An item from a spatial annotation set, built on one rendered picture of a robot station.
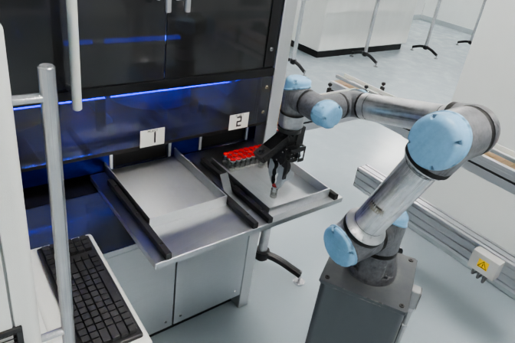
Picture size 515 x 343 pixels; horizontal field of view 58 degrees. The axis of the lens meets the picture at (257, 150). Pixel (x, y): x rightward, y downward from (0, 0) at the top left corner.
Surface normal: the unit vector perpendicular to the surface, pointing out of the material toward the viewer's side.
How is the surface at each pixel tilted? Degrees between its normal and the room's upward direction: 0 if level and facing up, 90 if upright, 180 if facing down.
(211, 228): 0
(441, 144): 83
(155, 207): 0
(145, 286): 90
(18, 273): 90
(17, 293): 90
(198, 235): 0
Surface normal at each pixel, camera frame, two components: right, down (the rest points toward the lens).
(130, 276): 0.59, 0.44
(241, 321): 0.13, -0.87
